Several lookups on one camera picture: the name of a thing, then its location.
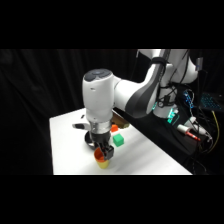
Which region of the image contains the white cylinder with red tip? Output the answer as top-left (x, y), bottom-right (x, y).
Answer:
top-left (176, 123), bottom-right (202, 142)

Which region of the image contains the orange plastic cup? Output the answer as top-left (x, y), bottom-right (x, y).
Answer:
top-left (93, 147), bottom-right (109, 163)

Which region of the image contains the blue-lit keyboard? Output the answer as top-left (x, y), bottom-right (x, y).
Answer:
top-left (199, 92), bottom-right (224, 112)

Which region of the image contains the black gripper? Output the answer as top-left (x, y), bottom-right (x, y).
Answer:
top-left (89, 130), bottom-right (115, 160)

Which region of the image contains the green cube block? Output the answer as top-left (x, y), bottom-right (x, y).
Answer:
top-left (112, 133), bottom-right (125, 148)

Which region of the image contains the green-lit control box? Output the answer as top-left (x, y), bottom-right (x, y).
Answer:
top-left (166, 108), bottom-right (180, 125)

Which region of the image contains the blue circuit board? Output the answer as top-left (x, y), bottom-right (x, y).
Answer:
top-left (182, 89), bottom-right (196, 108)

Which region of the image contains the black robot stand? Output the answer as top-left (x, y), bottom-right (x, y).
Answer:
top-left (114, 99), bottom-right (224, 176)

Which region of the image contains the black round bowl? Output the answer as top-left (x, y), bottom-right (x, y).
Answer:
top-left (83, 130), bottom-right (98, 151)

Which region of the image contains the yellow cable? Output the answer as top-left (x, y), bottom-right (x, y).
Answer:
top-left (210, 109), bottom-right (222, 155)

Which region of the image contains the black curtain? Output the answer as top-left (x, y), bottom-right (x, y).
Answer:
top-left (0, 49), bottom-right (224, 176)

